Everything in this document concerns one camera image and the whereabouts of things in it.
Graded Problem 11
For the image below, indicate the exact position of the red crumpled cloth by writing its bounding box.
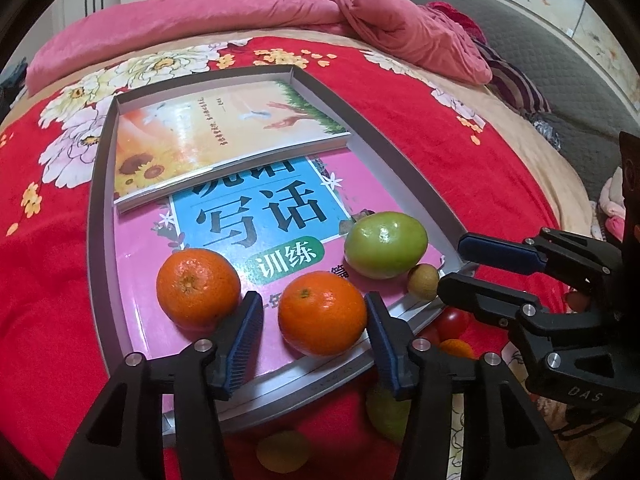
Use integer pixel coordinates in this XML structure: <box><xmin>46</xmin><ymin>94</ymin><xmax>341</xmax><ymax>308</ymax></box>
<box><xmin>427</xmin><ymin>1</ymin><xmax>483</xmax><ymax>43</ymax></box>

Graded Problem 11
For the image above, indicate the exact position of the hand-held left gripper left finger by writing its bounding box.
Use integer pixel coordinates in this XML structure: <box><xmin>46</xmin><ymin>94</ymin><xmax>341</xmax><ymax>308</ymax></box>
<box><xmin>54</xmin><ymin>290</ymin><xmax>265</xmax><ymax>480</ymax></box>

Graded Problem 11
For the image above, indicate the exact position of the orange mandarin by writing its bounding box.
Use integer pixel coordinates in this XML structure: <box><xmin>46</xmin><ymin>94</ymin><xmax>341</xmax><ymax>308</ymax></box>
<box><xmin>439</xmin><ymin>338</ymin><xmax>476</xmax><ymax>361</ymax></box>
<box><xmin>278</xmin><ymin>271</ymin><xmax>368</xmax><ymax>357</ymax></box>
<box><xmin>156</xmin><ymin>249</ymin><xmax>242</xmax><ymax>332</ymax></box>

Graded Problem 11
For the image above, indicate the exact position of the sunflower cover book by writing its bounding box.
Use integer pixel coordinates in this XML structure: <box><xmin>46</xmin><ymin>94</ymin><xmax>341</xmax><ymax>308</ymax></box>
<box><xmin>112</xmin><ymin>79</ymin><xmax>353</xmax><ymax>213</ymax></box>

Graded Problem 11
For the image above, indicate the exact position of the large green jujube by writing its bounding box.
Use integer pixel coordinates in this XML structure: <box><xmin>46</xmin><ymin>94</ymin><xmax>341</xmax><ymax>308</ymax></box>
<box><xmin>365</xmin><ymin>384</ymin><xmax>412</xmax><ymax>443</ymax></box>

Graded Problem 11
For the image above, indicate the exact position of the grey quilted headboard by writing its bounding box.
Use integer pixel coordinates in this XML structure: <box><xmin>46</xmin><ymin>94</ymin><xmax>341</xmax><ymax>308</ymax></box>
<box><xmin>390</xmin><ymin>0</ymin><xmax>640</xmax><ymax>201</ymax></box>

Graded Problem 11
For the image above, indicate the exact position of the silver crumpled bag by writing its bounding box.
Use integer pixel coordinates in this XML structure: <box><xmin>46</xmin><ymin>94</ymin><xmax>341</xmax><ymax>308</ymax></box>
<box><xmin>532</xmin><ymin>117</ymin><xmax>563</xmax><ymax>151</ymax></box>

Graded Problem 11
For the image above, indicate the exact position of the striped purple pillow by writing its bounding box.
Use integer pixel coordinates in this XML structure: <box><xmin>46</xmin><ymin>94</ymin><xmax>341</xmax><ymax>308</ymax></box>
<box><xmin>472</xmin><ymin>42</ymin><xmax>551</xmax><ymax>116</ymax></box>

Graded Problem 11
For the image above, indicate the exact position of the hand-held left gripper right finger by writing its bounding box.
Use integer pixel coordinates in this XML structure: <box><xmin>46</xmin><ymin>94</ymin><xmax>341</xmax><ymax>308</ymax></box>
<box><xmin>364</xmin><ymin>291</ymin><xmax>576</xmax><ymax>480</ymax></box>

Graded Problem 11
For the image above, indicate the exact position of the small green jujube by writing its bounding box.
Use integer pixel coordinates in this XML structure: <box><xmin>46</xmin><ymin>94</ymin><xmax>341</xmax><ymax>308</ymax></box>
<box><xmin>344</xmin><ymin>211</ymin><xmax>429</xmax><ymax>280</ymax></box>

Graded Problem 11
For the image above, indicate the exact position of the small yellowish longan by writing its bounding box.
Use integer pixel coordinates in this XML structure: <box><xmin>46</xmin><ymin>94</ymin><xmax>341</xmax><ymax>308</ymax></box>
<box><xmin>406</xmin><ymin>263</ymin><xmax>441</xmax><ymax>302</ymax></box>
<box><xmin>256</xmin><ymin>430</ymin><xmax>313</xmax><ymax>471</ymax></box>

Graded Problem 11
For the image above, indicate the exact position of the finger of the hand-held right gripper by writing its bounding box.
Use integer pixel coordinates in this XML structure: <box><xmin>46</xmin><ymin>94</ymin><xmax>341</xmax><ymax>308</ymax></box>
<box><xmin>436</xmin><ymin>271</ymin><xmax>618</xmax><ymax>348</ymax></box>
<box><xmin>457</xmin><ymin>227</ymin><xmax>618</xmax><ymax>291</ymax></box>

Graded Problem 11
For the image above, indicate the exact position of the pink duvet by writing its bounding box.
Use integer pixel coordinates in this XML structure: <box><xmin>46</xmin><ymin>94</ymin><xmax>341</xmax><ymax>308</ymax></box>
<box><xmin>25</xmin><ymin>0</ymin><xmax>493</xmax><ymax>98</ymax></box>

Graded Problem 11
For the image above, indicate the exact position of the grey shallow cardboard box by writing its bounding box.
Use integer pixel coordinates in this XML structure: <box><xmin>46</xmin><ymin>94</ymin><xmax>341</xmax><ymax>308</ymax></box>
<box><xmin>87</xmin><ymin>64</ymin><xmax>476</xmax><ymax>436</ymax></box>

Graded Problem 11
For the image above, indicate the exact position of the pink white plush toy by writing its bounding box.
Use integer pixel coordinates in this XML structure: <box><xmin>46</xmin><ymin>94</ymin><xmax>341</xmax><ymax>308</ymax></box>
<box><xmin>590</xmin><ymin>167</ymin><xmax>626</xmax><ymax>241</ymax></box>

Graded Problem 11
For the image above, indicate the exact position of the pink exercise book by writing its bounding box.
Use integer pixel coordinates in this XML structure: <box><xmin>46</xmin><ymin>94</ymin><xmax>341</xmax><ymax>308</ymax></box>
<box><xmin>114</xmin><ymin>152</ymin><xmax>446</xmax><ymax>376</ymax></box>

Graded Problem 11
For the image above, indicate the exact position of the red floral blanket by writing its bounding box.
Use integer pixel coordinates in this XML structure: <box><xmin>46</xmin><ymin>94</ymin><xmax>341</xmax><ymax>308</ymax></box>
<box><xmin>0</xmin><ymin>35</ymin><xmax>576</xmax><ymax>480</ymax></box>

